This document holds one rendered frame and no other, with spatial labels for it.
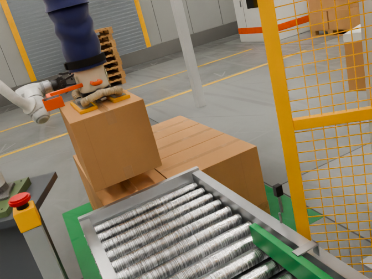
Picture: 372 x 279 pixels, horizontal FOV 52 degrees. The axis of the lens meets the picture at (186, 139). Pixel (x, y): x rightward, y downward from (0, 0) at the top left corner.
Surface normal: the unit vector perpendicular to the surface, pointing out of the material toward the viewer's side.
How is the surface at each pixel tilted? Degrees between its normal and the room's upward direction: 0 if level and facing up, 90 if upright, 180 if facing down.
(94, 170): 91
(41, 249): 90
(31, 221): 90
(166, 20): 90
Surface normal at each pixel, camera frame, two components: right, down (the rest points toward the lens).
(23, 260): 0.07, 0.33
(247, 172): 0.42, 0.22
